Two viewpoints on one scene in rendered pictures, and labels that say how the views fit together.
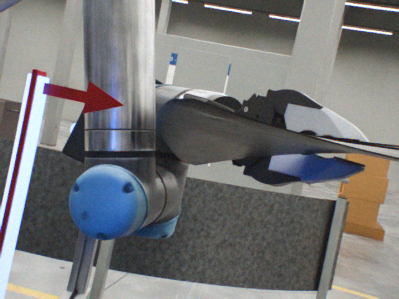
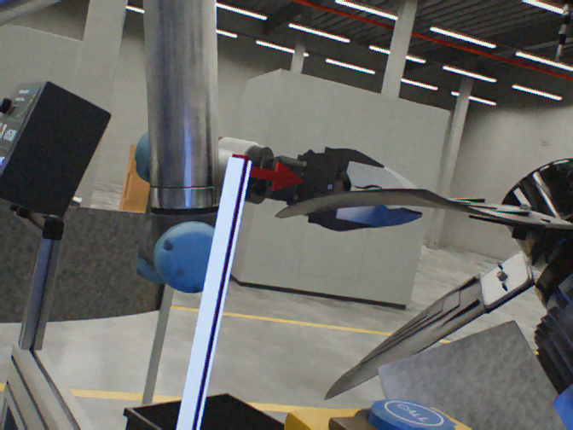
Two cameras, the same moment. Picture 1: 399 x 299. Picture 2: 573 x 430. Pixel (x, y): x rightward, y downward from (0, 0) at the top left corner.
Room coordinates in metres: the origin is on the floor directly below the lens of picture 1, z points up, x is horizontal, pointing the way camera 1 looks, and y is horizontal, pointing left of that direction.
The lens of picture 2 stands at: (-0.07, 0.35, 1.18)
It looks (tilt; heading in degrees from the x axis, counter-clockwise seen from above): 3 degrees down; 329
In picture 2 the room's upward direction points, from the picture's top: 11 degrees clockwise
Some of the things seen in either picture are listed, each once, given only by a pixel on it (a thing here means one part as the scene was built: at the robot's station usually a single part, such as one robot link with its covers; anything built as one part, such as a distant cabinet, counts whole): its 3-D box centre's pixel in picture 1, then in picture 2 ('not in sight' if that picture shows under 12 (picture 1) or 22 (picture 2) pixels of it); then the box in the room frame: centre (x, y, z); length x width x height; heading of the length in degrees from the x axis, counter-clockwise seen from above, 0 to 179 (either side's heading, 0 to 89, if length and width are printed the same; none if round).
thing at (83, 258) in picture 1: (90, 232); (41, 282); (0.94, 0.14, 0.96); 0.03 x 0.03 x 0.20; 1
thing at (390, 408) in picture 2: not in sight; (410, 427); (0.16, 0.13, 1.08); 0.04 x 0.04 x 0.02
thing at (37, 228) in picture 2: not in sight; (37, 217); (1.04, 0.15, 1.04); 0.24 x 0.03 x 0.03; 1
